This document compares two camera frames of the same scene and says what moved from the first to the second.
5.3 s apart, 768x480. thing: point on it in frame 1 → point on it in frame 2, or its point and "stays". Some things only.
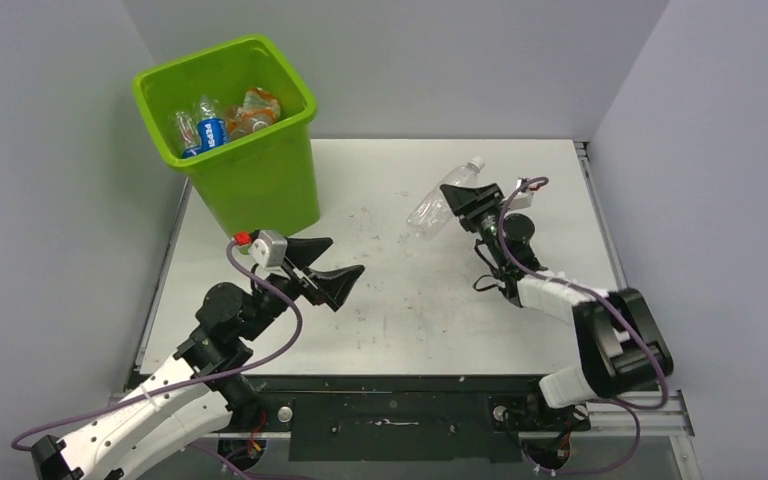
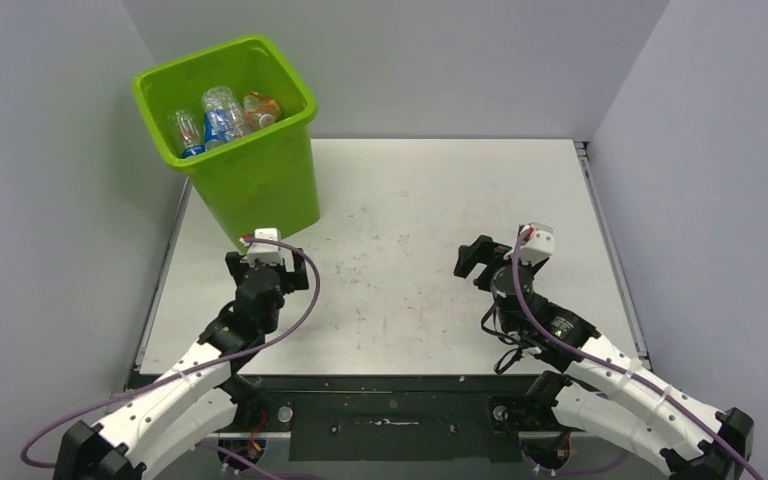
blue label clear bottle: (189, 132) stays
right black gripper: (470, 200) → (481, 251)
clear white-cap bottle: (433, 212) → (222, 97)
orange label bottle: (258, 109) stays
